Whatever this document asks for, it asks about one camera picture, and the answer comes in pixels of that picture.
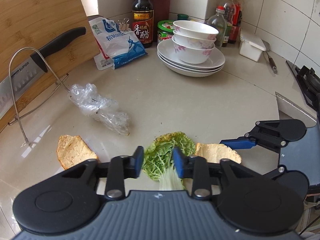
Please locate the bottom white floral bowl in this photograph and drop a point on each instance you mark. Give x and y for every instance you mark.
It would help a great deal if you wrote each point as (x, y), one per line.
(191, 55)

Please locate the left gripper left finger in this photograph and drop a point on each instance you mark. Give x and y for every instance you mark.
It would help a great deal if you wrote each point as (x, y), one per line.
(71, 199)

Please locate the green lidded sauce jar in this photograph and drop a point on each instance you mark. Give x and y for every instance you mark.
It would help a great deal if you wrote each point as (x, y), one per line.
(165, 30)

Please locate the white plate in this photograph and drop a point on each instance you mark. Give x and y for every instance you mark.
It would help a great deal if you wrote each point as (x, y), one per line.
(187, 73)
(166, 49)
(189, 69)

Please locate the top white plate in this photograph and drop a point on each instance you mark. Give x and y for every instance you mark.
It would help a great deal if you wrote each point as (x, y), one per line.
(166, 49)

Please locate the dark vinegar bottle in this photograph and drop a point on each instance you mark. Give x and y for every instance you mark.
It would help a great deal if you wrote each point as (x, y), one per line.
(142, 25)

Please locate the metal spatula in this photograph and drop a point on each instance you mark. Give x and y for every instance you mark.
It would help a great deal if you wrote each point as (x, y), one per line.
(270, 59)

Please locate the black gas stove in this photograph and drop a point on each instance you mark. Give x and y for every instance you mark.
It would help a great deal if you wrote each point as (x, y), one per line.
(308, 83)

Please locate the white plastic seasoning box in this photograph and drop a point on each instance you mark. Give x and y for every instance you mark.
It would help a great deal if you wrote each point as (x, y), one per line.
(251, 46)

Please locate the dark red knife block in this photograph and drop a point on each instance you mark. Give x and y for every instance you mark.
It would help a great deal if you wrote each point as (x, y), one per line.
(160, 0)

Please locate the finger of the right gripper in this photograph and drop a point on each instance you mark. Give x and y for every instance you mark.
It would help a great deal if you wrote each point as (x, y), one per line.
(271, 134)
(294, 180)

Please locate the red label sauce bottle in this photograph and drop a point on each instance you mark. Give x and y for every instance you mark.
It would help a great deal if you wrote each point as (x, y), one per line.
(234, 33)

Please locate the top white floral bowl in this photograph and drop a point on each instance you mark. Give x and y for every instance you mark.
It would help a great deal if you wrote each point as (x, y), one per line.
(195, 29)

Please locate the yellow cap oil bottle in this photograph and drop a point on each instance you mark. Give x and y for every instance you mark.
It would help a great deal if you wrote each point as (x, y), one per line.
(239, 4)

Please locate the metal binder clip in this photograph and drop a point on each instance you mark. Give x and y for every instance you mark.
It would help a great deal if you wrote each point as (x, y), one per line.
(124, 24)

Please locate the middle white plate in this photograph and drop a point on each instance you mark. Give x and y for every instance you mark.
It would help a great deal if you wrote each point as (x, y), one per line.
(189, 69)

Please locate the orange peel piece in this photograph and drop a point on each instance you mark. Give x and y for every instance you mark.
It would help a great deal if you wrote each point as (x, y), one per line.
(72, 150)
(213, 153)

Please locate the green label oil bottle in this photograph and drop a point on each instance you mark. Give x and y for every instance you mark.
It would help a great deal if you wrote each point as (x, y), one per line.
(229, 13)

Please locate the blue white salt bag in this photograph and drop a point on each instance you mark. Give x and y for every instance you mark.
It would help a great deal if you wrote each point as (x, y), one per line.
(117, 47)

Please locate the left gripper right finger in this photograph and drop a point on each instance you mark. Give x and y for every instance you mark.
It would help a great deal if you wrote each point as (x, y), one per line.
(255, 205)

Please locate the clear glass bottle red cap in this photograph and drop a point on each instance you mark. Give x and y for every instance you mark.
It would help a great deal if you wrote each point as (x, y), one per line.
(218, 22)

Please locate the metal wire board rack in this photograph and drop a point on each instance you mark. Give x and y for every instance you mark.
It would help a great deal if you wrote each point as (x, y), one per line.
(32, 91)

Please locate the white floral bowl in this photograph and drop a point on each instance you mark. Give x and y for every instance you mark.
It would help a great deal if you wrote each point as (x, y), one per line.
(191, 55)
(192, 42)
(195, 29)

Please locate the middle white floral bowl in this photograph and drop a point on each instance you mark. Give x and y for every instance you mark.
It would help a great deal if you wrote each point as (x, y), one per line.
(192, 42)

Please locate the bamboo cutting board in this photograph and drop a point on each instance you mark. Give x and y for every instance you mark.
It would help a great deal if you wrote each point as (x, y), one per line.
(34, 23)

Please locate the black handled kitchen knife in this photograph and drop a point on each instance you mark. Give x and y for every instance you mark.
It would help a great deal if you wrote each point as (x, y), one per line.
(29, 71)

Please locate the crumpled clear plastic bag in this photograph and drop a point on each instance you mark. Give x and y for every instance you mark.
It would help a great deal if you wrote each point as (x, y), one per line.
(102, 109)

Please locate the bottom white plate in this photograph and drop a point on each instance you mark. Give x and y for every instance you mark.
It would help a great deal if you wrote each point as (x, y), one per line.
(187, 73)

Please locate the curly napa cabbage leaf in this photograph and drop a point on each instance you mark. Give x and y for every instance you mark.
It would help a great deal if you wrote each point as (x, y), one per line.
(158, 160)

